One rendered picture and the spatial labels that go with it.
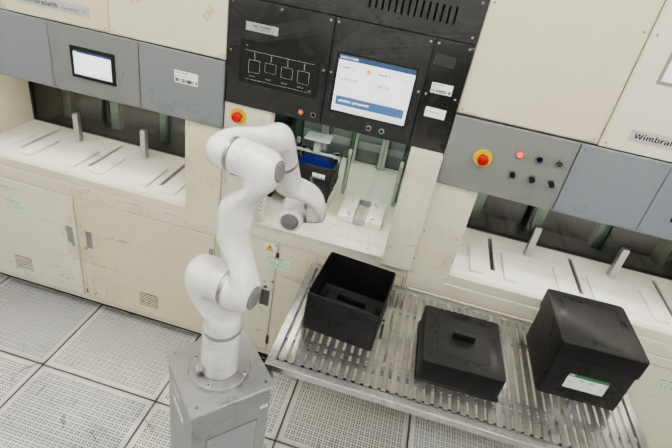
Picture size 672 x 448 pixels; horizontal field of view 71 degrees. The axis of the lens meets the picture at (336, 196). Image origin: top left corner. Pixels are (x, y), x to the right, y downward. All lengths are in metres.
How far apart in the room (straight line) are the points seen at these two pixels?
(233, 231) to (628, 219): 1.41
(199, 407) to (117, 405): 1.03
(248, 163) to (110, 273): 1.69
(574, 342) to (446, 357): 0.42
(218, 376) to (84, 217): 1.30
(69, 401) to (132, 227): 0.84
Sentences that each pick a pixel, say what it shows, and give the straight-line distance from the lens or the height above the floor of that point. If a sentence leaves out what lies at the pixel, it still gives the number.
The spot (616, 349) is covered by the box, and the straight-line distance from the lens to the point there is 1.91.
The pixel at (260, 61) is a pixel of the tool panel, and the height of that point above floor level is 1.59.
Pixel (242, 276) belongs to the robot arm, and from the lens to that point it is 1.35.
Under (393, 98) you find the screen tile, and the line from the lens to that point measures 1.78.
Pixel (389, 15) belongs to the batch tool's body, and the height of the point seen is 1.84.
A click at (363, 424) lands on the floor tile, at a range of 2.58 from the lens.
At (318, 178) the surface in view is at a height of 1.06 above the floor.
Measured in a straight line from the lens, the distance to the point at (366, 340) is 1.79.
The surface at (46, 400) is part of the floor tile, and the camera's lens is 2.71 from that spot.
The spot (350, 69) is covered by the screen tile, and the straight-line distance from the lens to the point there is 1.78.
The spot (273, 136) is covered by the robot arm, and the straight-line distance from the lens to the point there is 1.33.
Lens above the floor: 2.08
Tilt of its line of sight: 30 degrees down
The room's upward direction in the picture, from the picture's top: 11 degrees clockwise
